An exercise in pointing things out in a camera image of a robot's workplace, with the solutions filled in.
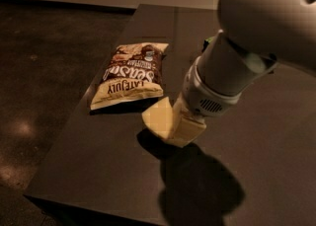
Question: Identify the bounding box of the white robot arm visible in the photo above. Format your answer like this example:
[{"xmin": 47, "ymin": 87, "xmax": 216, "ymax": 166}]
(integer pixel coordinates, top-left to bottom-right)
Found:
[{"xmin": 164, "ymin": 0, "xmax": 316, "ymax": 147}]

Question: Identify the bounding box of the yellow wavy sponge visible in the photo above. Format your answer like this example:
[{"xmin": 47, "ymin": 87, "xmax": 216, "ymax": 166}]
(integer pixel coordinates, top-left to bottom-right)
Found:
[{"xmin": 142, "ymin": 97, "xmax": 173, "ymax": 139}]

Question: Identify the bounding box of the green chip bag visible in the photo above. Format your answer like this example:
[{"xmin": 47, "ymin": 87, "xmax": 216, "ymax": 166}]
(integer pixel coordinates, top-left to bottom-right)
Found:
[{"xmin": 202, "ymin": 37, "xmax": 214, "ymax": 52}]

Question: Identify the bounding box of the brown chip bag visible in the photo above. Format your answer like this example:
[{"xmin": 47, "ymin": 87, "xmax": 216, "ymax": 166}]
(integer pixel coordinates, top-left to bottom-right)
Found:
[{"xmin": 90, "ymin": 42, "xmax": 169, "ymax": 111}]

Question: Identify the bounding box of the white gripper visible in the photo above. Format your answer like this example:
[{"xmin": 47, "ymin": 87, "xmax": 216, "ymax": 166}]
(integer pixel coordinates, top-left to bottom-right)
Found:
[{"xmin": 166, "ymin": 55, "xmax": 242, "ymax": 148}]

